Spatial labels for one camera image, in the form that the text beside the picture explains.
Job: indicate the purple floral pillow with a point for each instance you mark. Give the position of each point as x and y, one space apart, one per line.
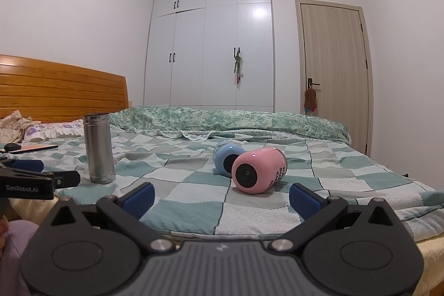
52 129

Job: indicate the green hanging ornament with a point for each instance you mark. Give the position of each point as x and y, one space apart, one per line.
238 65

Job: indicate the black computer mouse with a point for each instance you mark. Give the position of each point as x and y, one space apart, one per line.
12 147

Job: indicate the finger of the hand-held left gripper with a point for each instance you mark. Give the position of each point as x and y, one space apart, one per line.
29 165
67 178

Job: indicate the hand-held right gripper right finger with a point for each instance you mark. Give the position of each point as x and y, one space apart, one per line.
305 200

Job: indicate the beige crumpled cloth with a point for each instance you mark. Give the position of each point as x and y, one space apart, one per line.
12 126

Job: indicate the blue cup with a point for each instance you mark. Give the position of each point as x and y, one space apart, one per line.
222 157

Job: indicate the stainless steel thermos cup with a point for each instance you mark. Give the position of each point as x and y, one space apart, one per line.
99 150

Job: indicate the purple clothing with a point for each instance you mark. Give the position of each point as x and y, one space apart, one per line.
17 247

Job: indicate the white wardrobe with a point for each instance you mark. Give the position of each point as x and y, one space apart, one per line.
208 49

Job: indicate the green checked bedsheet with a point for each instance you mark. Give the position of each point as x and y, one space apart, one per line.
194 199

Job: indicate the light wooden door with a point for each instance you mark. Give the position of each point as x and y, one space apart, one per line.
336 74

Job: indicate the cream mattress cover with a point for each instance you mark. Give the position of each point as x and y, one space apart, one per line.
430 247

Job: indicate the brown hanging bag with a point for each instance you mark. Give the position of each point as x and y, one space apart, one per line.
310 99

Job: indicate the wooden headboard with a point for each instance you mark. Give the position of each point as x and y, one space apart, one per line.
62 91

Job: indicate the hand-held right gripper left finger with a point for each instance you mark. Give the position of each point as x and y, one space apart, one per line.
140 200

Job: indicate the green floral quilt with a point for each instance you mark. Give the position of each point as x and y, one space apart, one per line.
225 119

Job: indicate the pink cup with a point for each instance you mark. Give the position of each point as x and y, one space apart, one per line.
258 171

